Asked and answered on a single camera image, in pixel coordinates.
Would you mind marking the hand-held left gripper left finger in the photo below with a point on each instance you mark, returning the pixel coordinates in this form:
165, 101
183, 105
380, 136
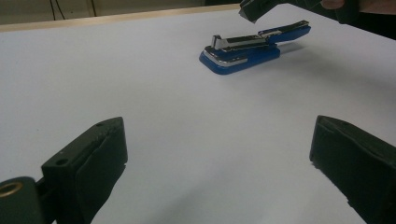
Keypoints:
90, 165

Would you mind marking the blue stapler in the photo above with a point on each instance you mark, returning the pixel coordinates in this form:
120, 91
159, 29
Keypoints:
249, 54

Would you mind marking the white table cover sheet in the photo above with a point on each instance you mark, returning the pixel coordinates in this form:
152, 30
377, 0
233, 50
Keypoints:
174, 109

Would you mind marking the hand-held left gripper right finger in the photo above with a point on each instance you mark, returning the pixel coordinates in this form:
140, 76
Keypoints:
358, 168

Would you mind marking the wooden table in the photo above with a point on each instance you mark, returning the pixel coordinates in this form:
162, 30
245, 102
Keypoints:
109, 19

